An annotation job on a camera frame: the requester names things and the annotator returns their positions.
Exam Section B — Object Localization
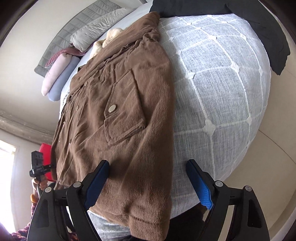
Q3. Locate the brown corduroy fleece-lined jacket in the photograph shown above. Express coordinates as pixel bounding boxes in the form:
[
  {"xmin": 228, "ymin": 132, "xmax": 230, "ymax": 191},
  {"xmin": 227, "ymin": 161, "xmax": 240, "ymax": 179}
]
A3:
[{"xmin": 51, "ymin": 12, "xmax": 175, "ymax": 240}]

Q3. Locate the person's left hand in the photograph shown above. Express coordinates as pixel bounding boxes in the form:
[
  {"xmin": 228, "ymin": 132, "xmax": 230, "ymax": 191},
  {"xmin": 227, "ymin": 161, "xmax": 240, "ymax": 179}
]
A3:
[{"xmin": 32, "ymin": 175, "xmax": 48, "ymax": 198}]

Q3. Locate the red object beside bed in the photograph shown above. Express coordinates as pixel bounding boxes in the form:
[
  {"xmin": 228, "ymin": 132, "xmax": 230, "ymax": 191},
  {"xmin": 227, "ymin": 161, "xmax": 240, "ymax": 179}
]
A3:
[{"xmin": 39, "ymin": 143, "xmax": 56, "ymax": 182}]

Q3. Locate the dark red patterned sleeve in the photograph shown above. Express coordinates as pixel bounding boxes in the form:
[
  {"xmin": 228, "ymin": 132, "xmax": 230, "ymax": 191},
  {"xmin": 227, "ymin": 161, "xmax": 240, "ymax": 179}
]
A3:
[{"xmin": 11, "ymin": 194, "xmax": 78, "ymax": 241}]

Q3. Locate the grey window curtain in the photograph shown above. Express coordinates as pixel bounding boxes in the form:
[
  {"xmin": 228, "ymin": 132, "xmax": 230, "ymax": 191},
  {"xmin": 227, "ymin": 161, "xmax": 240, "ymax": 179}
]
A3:
[{"xmin": 1, "ymin": 110, "xmax": 54, "ymax": 144}]

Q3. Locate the lavender blue folded pillow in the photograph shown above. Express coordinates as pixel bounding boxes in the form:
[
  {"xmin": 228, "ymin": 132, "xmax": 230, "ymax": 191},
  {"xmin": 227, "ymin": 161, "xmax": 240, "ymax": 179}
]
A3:
[{"xmin": 47, "ymin": 56, "xmax": 80, "ymax": 102}]

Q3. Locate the pink folded pillow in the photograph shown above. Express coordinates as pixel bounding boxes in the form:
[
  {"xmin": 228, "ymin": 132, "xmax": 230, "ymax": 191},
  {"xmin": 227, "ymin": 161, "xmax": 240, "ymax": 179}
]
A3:
[{"xmin": 41, "ymin": 53, "xmax": 72, "ymax": 96}]

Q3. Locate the maroon striped cloth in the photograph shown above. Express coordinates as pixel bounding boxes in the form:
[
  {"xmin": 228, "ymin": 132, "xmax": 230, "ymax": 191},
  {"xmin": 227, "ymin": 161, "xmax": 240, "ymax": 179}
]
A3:
[{"xmin": 45, "ymin": 47, "xmax": 86, "ymax": 68}]

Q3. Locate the grey crinkled pillow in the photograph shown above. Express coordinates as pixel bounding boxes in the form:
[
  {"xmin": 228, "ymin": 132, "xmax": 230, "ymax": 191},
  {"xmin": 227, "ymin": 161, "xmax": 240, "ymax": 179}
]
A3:
[{"xmin": 70, "ymin": 8, "xmax": 134, "ymax": 52}]

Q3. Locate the white grid-pattern bed blanket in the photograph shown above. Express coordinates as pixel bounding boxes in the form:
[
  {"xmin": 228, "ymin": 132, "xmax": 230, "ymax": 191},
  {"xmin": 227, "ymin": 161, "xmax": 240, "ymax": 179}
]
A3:
[{"xmin": 59, "ymin": 14, "xmax": 272, "ymax": 239}]

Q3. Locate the grey quilted headboard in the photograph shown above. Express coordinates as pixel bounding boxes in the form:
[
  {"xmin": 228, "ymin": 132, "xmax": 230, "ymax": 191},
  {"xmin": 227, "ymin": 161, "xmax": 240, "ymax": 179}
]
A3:
[{"xmin": 34, "ymin": 0, "xmax": 120, "ymax": 77}]

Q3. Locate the black garment on bed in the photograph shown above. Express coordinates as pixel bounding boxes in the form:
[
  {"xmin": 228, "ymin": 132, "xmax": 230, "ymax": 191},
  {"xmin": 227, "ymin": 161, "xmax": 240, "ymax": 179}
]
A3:
[{"xmin": 149, "ymin": 0, "xmax": 291, "ymax": 76}]

